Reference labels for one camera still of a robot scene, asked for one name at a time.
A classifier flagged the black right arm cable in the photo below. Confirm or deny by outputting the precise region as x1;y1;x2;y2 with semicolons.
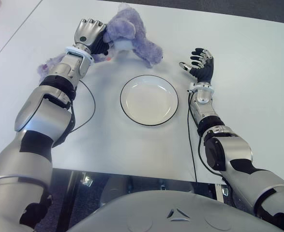
186;91;226;182

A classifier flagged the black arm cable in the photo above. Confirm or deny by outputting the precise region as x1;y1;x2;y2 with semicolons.
186;91;226;182
68;80;96;134

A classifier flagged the white plate with black rim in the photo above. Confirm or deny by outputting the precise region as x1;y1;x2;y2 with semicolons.
120;74;179;127

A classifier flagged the grey robot leg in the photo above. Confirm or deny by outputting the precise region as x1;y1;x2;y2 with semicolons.
102;174;133;207

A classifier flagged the grey robot torso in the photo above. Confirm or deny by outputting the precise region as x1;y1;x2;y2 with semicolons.
66;189;284;232

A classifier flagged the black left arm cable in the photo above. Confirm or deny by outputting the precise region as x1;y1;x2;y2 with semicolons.
68;80;96;134

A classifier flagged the black table leg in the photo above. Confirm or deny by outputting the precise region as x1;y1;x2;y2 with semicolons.
59;170;81;232

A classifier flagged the metal table bracket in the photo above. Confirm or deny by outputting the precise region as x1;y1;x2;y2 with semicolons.
80;171;94;187
215;183;230;202

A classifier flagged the purple plush bunny doll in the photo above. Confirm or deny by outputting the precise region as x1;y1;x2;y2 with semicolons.
36;1;164;78

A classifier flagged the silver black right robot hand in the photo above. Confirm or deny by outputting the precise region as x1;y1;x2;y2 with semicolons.
179;47;215;84

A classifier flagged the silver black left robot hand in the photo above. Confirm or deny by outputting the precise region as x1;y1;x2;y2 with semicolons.
74;18;110;56

